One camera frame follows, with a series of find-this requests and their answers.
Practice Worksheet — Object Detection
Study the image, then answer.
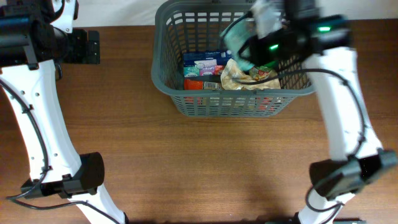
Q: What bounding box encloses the green lidded glass jar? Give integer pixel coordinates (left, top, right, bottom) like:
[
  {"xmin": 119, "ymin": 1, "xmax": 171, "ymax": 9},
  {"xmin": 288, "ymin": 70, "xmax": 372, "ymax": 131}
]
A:
[{"xmin": 249, "ymin": 61, "xmax": 279, "ymax": 81}]

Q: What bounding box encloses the blue tissue box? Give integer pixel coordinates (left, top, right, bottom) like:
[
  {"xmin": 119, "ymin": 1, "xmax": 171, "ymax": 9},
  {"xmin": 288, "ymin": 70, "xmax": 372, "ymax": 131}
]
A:
[{"xmin": 183, "ymin": 50, "xmax": 233, "ymax": 78}]

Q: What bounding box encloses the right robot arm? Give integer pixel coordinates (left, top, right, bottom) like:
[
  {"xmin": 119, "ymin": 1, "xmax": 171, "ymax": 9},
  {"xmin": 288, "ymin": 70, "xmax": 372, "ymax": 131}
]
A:
[{"xmin": 248, "ymin": 1, "xmax": 397, "ymax": 223}]

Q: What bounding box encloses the beige food pouch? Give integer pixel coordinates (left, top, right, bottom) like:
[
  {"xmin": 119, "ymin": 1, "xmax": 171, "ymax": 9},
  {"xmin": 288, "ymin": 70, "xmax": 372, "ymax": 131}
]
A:
[{"xmin": 220, "ymin": 59, "xmax": 281, "ymax": 90}]

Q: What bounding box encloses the orange pasta package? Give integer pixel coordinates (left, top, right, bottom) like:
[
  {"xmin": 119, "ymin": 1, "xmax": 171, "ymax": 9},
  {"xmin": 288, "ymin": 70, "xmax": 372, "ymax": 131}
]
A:
[{"xmin": 183, "ymin": 78, "xmax": 285, "ymax": 113}]

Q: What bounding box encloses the grey plastic laundry basket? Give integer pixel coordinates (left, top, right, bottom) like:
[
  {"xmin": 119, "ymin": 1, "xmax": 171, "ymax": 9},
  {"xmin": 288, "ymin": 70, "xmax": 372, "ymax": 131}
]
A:
[{"xmin": 151, "ymin": 0, "xmax": 315, "ymax": 117}]

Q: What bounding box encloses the mint green snack packet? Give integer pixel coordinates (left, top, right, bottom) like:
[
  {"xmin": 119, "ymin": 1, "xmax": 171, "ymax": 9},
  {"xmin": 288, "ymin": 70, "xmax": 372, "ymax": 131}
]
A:
[{"xmin": 221, "ymin": 19, "xmax": 256, "ymax": 72}]

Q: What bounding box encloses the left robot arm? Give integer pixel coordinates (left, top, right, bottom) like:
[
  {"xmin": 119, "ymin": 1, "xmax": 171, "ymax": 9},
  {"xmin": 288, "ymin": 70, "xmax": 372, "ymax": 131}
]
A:
[{"xmin": 1, "ymin": 0, "xmax": 128, "ymax": 223}]

